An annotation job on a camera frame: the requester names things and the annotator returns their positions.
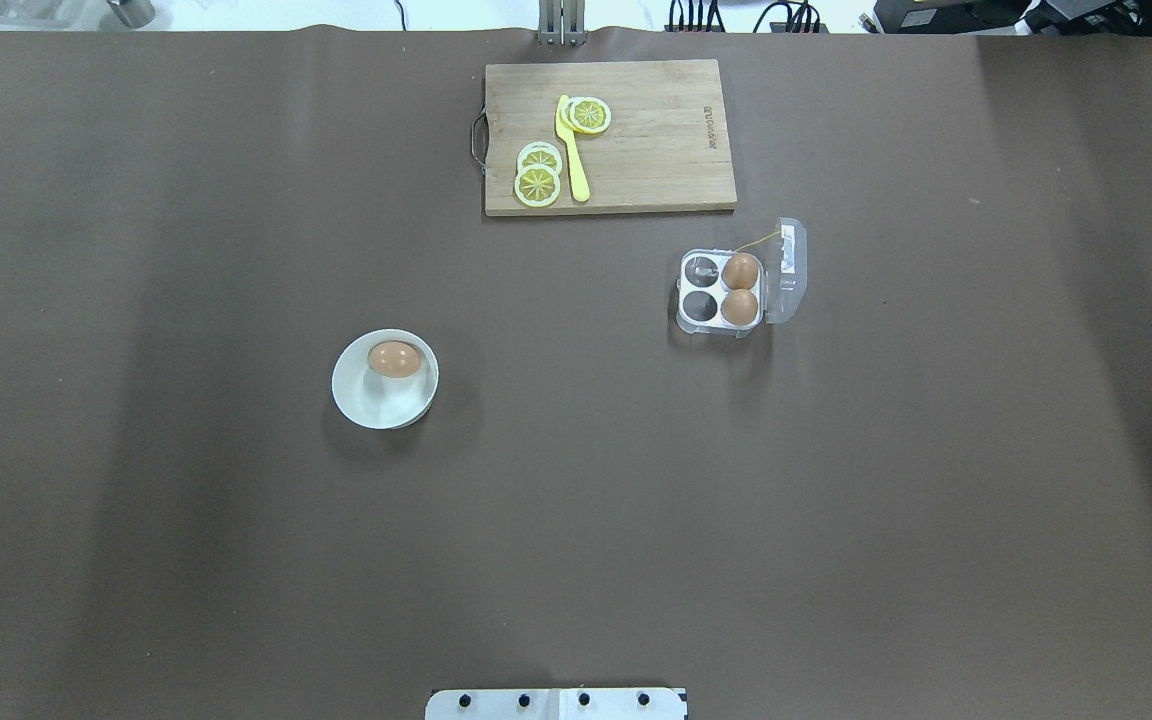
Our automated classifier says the clear plastic egg box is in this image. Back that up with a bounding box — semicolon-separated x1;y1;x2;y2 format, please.
675;217;809;338

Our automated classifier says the brown egg from bowl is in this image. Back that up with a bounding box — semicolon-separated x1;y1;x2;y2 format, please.
367;340;424;379

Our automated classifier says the brown egg in box front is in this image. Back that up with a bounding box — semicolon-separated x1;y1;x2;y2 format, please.
719;290;761;327

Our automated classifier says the brown egg in box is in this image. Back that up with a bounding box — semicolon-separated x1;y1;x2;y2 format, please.
719;290;761;327
721;252;761;290

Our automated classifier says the brown egg in box rear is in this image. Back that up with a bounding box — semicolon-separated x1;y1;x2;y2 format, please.
721;252;761;290

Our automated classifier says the white bowl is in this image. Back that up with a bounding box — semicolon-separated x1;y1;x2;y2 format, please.
332;329;440;430

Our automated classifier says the upper lemon slice of pair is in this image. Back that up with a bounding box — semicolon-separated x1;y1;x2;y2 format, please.
516;141;564;174

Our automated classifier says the yellow plastic knife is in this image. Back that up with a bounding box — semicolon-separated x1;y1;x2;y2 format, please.
554;94;591;202

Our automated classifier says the wooden cutting board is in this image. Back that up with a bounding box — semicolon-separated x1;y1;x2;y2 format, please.
484;59;738;217

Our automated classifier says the lemon slice near knife tip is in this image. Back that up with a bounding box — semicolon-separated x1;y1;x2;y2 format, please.
563;96;612;135

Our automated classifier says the aluminium frame post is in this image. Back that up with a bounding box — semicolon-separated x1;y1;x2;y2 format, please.
538;0;588;47

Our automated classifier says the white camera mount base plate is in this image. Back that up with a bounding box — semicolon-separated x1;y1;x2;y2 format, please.
424;687;689;719

